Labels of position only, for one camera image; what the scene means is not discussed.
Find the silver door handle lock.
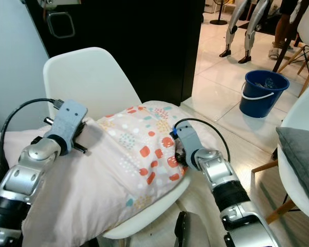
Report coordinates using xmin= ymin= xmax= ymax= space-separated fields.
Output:
xmin=38 ymin=0 xmax=76 ymax=40

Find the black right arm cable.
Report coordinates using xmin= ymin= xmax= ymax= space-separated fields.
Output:
xmin=171 ymin=118 xmax=231 ymax=163

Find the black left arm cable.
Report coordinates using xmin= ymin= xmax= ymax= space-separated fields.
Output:
xmin=0 ymin=97 xmax=66 ymax=182

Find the white plastic shell chair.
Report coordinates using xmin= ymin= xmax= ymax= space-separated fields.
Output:
xmin=250 ymin=76 xmax=309 ymax=225
xmin=42 ymin=47 xmax=191 ymax=240

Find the grey pillow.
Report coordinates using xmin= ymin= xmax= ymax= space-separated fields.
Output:
xmin=276 ymin=126 xmax=309 ymax=210

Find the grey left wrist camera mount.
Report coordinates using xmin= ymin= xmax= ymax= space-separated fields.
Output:
xmin=48 ymin=99 xmax=89 ymax=155

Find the pink patterned pillow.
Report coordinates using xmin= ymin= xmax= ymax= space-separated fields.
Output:
xmin=0 ymin=100 xmax=197 ymax=247

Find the black floor fan stand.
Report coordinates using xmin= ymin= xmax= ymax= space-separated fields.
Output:
xmin=209 ymin=0 xmax=230 ymax=26

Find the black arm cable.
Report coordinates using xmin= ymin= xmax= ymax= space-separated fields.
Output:
xmin=171 ymin=118 xmax=231 ymax=163
xmin=0 ymin=97 xmax=66 ymax=182

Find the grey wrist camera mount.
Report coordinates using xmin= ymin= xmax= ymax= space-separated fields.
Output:
xmin=174 ymin=122 xmax=205 ymax=169
xmin=48 ymin=99 xmax=89 ymax=155

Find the blue bucket white handle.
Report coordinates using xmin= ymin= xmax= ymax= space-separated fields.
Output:
xmin=239 ymin=69 xmax=290 ymax=119

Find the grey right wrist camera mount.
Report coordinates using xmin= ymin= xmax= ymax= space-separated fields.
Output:
xmin=174 ymin=122 xmax=205 ymax=169

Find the black robot foot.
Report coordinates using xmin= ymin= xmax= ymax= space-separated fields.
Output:
xmin=174 ymin=210 xmax=196 ymax=247

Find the silver humanoid robot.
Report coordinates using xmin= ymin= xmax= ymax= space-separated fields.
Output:
xmin=219 ymin=0 xmax=271 ymax=64

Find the person in black shorts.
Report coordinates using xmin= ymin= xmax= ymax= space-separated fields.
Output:
xmin=268 ymin=0 xmax=305 ymax=60

